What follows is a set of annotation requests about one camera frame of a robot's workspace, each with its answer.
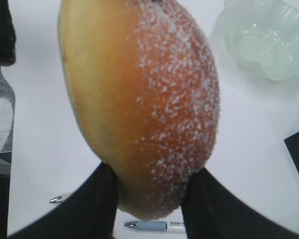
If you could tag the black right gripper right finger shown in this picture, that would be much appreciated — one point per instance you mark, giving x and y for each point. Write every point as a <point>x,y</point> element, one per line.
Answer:
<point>210,211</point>

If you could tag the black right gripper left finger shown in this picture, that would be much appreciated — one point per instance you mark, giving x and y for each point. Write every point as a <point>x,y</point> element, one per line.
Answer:
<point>89,213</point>

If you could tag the sugared bread bun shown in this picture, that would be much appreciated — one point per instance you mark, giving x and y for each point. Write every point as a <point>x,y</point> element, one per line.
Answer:
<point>144,89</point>

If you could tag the grey grip silver pen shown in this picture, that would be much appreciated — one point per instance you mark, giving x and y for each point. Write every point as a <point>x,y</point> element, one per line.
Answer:
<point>60,198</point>

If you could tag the blue white grey-grip pen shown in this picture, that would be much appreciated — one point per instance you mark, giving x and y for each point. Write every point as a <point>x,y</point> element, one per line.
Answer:
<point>156,226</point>

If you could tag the pale green wavy glass plate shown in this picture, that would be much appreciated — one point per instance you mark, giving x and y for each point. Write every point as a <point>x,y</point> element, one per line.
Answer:
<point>263,36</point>

